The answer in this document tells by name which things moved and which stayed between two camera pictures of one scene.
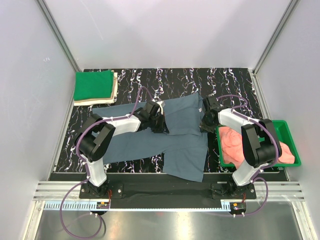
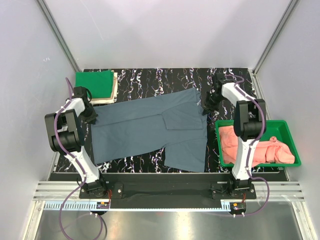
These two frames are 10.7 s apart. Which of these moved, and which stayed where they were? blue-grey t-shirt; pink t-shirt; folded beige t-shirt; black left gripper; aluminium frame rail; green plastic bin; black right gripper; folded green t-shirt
Moved: black right gripper; blue-grey t-shirt; black left gripper
Stayed: aluminium frame rail; folded beige t-shirt; pink t-shirt; green plastic bin; folded green t-shirt
